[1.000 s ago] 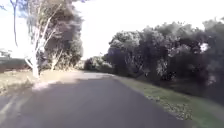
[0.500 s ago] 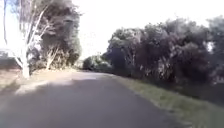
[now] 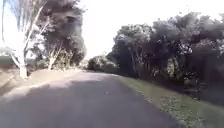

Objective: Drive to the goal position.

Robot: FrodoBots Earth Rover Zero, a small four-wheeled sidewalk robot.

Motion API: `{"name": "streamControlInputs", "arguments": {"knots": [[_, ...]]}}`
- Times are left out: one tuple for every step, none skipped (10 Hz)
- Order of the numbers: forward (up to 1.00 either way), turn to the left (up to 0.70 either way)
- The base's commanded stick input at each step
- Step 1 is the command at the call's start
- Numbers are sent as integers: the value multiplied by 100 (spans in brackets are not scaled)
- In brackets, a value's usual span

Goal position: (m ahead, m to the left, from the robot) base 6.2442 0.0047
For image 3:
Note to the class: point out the grey asphalt road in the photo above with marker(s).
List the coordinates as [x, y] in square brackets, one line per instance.
[93, 103]

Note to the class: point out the large dark tree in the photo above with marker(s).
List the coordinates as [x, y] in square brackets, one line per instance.
[63, 33]

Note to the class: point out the grass verge with leaf litter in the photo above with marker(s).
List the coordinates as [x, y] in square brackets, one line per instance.
[173, 104]

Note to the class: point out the pale bare tree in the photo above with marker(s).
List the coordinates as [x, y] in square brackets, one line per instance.
[22, 68]

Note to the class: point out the green bush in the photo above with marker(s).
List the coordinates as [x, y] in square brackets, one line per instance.
[100, 64]

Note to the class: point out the row of dense dark trees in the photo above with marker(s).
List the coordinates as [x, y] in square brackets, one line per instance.
[173, 46]

